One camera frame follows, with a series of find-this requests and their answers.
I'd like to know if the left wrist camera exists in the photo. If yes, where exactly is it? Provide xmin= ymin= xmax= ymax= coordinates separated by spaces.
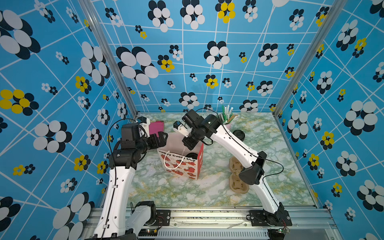
xmin=121 ymin=117 xmax=151 ymax=141

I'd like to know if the brown cardboard cup carrier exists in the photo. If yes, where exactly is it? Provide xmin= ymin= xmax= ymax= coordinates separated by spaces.
xmin=229 ymin=156 xmax=249 ymax=194

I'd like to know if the pink napkin stack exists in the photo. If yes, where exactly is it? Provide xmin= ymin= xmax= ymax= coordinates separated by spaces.
xmin=149 ymin=121 xmax=165 ymax=136

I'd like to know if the red paper gift bag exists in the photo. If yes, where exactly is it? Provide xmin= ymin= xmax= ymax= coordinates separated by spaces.
xmin=157 ymin=133 xmax=204 ymax=180

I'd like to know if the pink straw holder cup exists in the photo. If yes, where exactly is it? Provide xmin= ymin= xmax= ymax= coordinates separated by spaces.
xmin=223 ymin=121 xmax=232 ymax=130

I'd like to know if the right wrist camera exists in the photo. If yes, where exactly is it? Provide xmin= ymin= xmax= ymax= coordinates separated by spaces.
xmin=173 ymin=110 xmax=204 ymax=137

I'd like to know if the black cup lid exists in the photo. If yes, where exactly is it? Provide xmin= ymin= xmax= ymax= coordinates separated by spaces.
xmin=186 ymin=153 xmax=198 ymax=160

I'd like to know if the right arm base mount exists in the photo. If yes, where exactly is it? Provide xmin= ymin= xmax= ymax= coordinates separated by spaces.
xmin=246 ymin=210 xmax=292 ymax=227

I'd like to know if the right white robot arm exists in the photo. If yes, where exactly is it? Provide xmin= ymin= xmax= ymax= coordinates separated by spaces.
xmin=174 ymin=111 xmax=286 ymax=225

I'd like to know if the black lid stack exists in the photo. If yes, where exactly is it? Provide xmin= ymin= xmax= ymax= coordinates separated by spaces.
xmin=233 ymin=130 xmax=246 ymax=142

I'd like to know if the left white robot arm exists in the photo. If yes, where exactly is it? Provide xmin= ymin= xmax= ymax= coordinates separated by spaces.
xmin=90 ymin=132 xmax=168 ymax=240

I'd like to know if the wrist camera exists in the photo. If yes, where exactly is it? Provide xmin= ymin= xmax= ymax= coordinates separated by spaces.
xmin=173 ymin=110 xmax=204 ymax=137
xmin=121 ymin=117 xmax=151 ymax=141

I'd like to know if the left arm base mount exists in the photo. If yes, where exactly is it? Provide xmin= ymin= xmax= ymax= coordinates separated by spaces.
xmin=129 ymin=209 xmax=171 ymax=227

